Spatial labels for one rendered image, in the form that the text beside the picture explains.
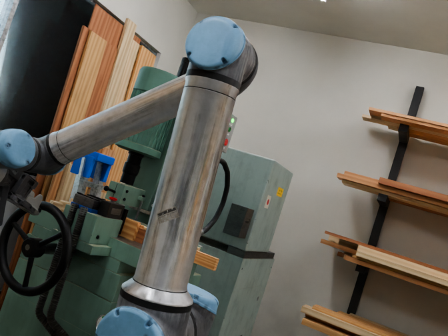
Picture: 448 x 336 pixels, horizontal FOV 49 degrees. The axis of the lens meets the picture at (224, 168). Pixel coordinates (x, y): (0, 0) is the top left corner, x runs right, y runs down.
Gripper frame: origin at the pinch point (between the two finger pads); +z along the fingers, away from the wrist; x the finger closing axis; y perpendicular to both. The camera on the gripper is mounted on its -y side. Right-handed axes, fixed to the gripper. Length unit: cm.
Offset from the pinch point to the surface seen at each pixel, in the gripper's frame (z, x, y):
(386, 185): 191, -59, 137
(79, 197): 12.2, -0.3, 12.4
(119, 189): 28.9, 0.6, 24.5
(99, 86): 121, 135, 118
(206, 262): 37, -40, 14
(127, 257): 24.5, -20.0, 3.0
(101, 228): 16.6, -11.0, 6.8
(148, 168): 38, 1, 39
